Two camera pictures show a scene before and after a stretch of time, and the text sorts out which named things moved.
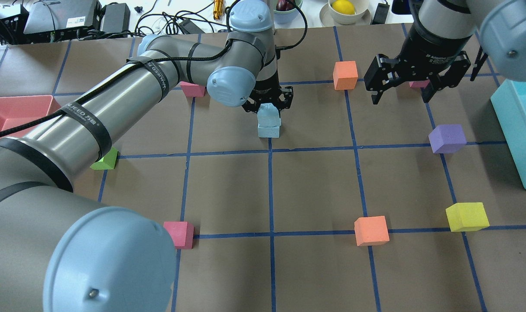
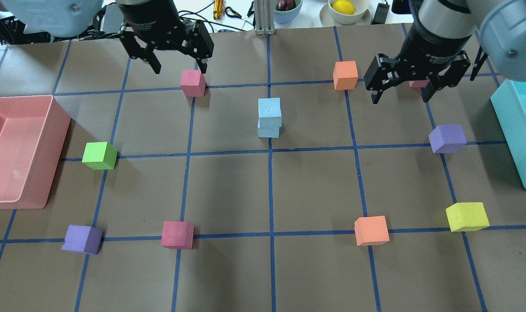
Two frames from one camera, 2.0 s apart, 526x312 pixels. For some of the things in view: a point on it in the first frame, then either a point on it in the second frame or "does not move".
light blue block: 268,116 does not move
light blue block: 269,132 does not move
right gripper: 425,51 does not move
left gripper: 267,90 → 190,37
